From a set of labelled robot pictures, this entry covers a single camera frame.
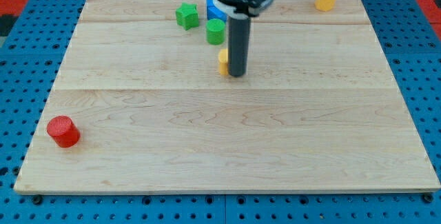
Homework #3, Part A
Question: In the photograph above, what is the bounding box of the green cylinder block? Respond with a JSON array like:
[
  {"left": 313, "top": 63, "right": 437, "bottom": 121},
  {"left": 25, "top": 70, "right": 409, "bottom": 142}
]
[{"left": 206, "top": 19, "right": 225, "bottom": 45}]

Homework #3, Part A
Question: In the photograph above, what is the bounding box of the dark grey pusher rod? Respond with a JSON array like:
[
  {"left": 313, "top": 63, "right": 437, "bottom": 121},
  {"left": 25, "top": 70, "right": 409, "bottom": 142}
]
[{"left": 227, "top": 17, "right": 251, "bottom": 77}]

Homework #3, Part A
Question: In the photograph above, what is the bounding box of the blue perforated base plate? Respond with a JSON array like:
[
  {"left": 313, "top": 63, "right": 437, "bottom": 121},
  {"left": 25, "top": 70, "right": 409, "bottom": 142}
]
[{"left": 1, "top": 0, "right": 440, "bottom": 223}]

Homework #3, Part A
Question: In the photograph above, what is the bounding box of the yellow block behind rod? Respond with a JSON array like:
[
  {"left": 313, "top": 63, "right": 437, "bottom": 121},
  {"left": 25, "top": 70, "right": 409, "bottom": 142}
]
[{"left": 218, "top": 48, "right": 229, "bottom": 76}]

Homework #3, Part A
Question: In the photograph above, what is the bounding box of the wooden board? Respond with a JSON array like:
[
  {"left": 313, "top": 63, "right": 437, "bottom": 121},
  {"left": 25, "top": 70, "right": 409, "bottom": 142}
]
[{"left": 14, "top": 0, "right": 440, "bottom": 195}]

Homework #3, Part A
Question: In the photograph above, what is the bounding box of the blue block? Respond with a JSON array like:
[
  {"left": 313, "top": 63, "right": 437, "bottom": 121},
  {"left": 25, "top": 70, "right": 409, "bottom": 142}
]
[{"left": 206, "top": 0, "right": 227, "bottom": 23}]

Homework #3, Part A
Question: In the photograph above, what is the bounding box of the green star block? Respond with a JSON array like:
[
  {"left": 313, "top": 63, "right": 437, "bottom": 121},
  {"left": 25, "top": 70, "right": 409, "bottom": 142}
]
[{"left": 175, "top": 2, "right": 199, "bottom": 30}]

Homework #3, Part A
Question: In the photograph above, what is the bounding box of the red cylinder block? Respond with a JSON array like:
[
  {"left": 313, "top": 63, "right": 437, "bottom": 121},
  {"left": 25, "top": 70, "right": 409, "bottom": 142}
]
[{"left": 46, "top": 115, "right": 81, "bottom": 148}]

